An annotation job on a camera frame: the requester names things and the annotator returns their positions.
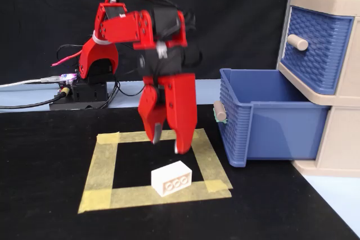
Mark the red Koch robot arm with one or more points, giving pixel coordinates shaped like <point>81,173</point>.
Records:
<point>123,27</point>

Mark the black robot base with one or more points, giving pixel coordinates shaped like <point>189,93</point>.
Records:
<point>90,92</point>

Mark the black table mat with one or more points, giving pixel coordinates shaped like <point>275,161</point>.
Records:
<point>42,167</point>

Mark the pink controller board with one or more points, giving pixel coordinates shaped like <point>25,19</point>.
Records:
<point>67,77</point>

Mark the blue drawer with plain knob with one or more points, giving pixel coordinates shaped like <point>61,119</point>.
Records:
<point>317,54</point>

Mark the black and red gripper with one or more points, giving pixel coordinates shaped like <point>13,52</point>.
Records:
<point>166,61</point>

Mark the green tape on knob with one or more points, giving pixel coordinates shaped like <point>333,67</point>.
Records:
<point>218,117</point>

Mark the white toy brick cube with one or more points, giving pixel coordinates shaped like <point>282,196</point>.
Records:
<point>171,178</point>

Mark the beige plastic drawer cabinet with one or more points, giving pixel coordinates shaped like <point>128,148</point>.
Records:
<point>346,133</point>

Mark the black backdrop curtain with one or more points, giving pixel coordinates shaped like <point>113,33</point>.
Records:
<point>225,20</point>

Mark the blue drawer with taped knob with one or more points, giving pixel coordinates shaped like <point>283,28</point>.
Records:
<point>281,130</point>

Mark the yellow masking tape strip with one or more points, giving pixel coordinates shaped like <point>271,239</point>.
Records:
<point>182,195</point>
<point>129,136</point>
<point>99,172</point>
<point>208,161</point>

